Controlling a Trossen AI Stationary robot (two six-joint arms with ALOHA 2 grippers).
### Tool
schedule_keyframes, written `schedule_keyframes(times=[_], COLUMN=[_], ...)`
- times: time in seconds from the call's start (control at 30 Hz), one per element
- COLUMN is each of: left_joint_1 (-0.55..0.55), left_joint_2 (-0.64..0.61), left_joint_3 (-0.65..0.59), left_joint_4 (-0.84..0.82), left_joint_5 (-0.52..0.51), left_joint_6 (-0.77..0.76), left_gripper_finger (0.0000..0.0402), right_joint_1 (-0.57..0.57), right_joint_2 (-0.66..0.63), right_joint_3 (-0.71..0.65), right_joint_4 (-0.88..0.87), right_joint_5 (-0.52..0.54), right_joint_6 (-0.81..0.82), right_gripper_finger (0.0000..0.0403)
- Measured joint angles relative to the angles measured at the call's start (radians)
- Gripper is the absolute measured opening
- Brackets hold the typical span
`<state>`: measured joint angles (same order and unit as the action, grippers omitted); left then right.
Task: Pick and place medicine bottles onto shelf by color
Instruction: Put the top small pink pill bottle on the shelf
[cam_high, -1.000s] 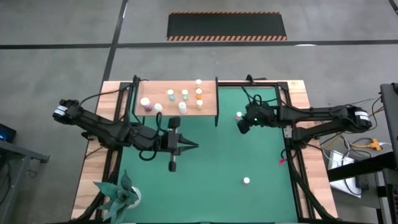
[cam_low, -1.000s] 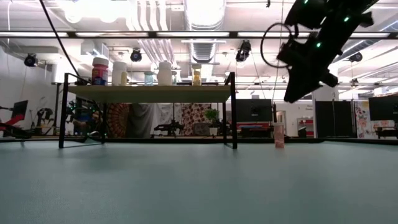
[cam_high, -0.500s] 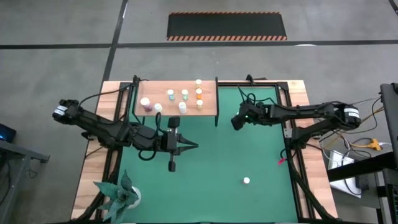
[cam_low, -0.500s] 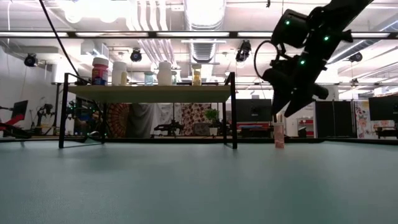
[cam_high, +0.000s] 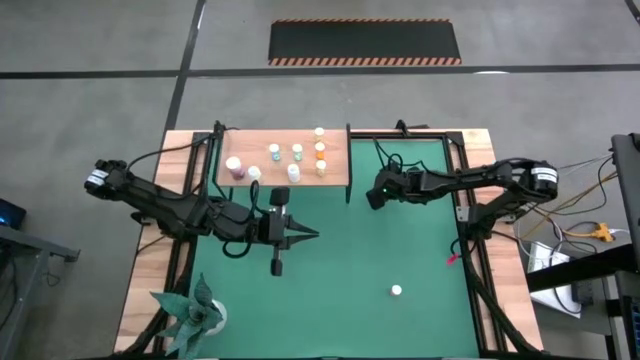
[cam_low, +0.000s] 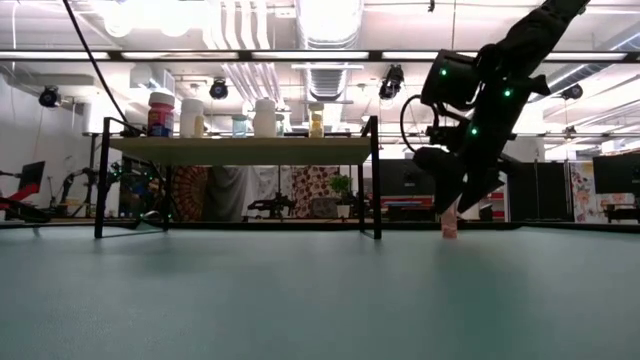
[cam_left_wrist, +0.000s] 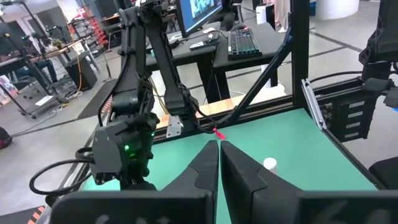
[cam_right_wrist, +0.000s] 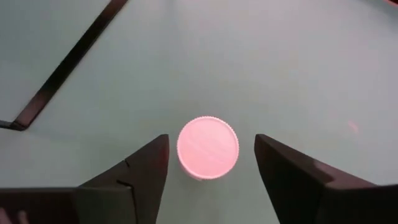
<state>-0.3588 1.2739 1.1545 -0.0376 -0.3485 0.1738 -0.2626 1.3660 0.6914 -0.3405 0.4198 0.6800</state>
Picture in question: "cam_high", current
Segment grey desk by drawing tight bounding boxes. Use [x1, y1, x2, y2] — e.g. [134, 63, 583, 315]
[0, 224, 81, 360]

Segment green table mat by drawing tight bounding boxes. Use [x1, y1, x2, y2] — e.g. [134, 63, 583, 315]
[192, 138, 481, 359]

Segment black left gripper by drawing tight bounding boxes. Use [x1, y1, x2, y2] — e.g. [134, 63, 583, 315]
[257, 187, 320, 277]

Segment teal plant in white pot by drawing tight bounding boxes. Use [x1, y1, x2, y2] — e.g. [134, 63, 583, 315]
[149, 273, 229, 360]

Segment black floor mat orange stripes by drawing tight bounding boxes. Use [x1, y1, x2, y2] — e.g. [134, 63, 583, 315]
[267, 18, 463, 67]

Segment black computer monitor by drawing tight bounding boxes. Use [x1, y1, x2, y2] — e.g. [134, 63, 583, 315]
[610, 132, 640, 261]

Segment black device blue light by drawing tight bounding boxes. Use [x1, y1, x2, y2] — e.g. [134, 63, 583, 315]
[0, 197, 28, 231]

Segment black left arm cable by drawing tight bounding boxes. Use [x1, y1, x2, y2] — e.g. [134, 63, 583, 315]
[124, 122, 224, 171]

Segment wooden shelf board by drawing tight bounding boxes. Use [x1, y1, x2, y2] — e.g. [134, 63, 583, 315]
[212, 122, 354, 205]

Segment black side table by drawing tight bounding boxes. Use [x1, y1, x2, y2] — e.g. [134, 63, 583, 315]
[525, 243, 640, 360]

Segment black aluminium rig frame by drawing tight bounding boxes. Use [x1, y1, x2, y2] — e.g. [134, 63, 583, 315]
[117, 119, 546, 360]

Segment yellow power splitter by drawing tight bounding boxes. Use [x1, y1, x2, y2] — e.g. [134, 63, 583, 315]
[591, 222, 616, 245]

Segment orange extension cable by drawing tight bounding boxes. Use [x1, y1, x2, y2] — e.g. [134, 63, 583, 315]
[519, 169, 619, 241]

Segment large red-labelled pill bottle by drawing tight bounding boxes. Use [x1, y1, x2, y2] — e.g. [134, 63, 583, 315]
[224, 155, 247, 181]

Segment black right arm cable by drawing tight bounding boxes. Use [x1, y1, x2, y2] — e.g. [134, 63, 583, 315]
[372, 137, 431, 176]

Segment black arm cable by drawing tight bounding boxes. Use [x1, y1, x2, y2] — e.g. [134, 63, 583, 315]
[372, 137, 431, 176]
[124, 122, 224, 171]

